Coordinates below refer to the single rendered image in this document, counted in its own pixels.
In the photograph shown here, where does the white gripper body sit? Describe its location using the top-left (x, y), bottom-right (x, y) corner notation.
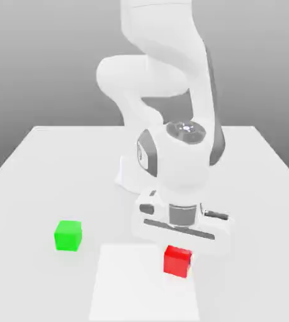
top-left (131, 213), bottom-right (232, 252)

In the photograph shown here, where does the small red cube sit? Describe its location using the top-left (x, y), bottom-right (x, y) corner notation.
top-left (163, 245), bottom-right (193, 279)

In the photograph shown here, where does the small green cube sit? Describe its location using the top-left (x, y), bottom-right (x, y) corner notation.
top-left (54, 220), bottom-right (82, 252)

